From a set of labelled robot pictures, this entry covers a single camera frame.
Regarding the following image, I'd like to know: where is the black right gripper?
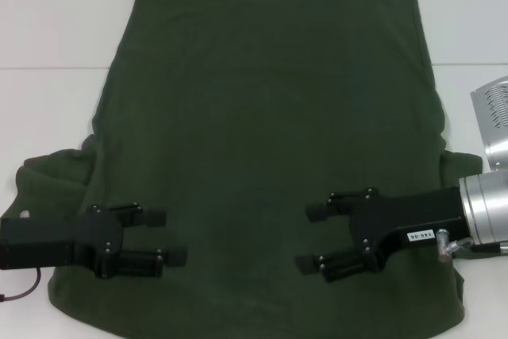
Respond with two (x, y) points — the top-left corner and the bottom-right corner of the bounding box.
(294, 186), (472, 285)

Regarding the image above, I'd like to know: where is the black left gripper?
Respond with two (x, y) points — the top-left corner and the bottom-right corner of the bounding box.
(0, 202), (189, 280)

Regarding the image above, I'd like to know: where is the dark green t-shirt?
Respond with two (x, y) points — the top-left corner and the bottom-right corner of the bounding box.
(14, 0), (483, 339)

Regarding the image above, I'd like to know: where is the metal right wrist connector plug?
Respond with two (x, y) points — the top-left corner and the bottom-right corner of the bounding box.
(435, 228), (474, 264)

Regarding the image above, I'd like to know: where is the dark red left arm cable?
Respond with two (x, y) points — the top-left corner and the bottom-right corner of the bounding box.
(0, 267), (41, 302)

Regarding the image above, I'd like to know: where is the dark right arm cable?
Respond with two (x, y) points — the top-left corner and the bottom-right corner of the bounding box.
(470, 240), (508, 256)

